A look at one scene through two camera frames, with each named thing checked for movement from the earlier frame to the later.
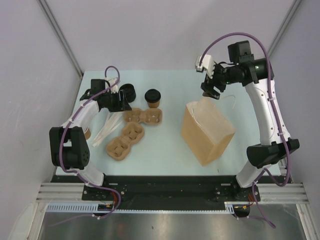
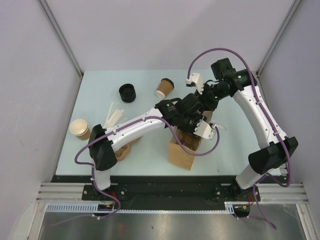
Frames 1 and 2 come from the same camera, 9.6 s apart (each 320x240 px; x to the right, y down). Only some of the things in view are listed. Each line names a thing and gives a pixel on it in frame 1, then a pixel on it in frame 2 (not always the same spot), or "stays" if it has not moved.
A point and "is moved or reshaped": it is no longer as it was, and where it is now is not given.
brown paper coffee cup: (153, 105) → (164, 88)
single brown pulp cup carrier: (150, 116) is moved or reshaped
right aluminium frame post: (291, 14) stays
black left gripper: (121, 105) → (192, 129)
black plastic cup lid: (152, 95) → (169, 81)
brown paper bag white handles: (206, 129) → (177, 156)
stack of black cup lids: (129, 91) stays
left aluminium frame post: (60, 33) stays
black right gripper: (209, 84) → (207, 104)
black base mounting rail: (142, 193) stays
